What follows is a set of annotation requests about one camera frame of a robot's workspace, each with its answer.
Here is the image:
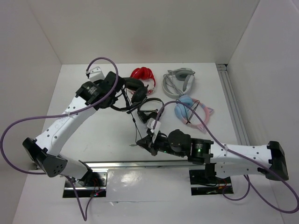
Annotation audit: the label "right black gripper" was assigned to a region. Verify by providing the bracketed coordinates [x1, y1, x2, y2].
[136, 131, 185, 158]

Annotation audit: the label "black headset with microphone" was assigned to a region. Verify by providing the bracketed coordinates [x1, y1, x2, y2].
[110, 77, 148, 146]

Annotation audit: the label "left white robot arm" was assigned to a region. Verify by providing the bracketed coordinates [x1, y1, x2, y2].
[22, 71, 125, 186]

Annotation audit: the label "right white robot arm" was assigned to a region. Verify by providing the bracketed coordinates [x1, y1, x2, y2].
[137, 129, 289, 183]

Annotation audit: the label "small black on-ear headphones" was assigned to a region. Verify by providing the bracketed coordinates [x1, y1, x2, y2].
[137, 98, 164, 124]

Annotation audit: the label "red white headphones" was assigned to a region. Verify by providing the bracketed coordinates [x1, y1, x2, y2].
[130, 67, 156, 95]

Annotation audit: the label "blue pink cat headphones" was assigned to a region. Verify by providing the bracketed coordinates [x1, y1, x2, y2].
[174, 95, 214, 133]

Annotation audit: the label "grey white headphones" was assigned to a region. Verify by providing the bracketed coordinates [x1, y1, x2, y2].
[162, 68, 195, 99]

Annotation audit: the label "aluminium front rail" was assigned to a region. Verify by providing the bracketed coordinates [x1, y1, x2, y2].
[86, 160, 205, 170]

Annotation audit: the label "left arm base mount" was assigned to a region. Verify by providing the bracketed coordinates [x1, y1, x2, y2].
[63, 169, 108, 198]

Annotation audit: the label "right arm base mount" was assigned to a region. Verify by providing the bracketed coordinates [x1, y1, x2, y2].
[188, 163, 234, 196]

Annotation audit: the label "aluminium side rail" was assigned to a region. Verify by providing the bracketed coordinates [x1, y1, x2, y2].
[216, 64, 250, 146]

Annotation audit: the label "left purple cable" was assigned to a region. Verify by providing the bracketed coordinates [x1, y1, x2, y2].
[0, 56, 124, 222]

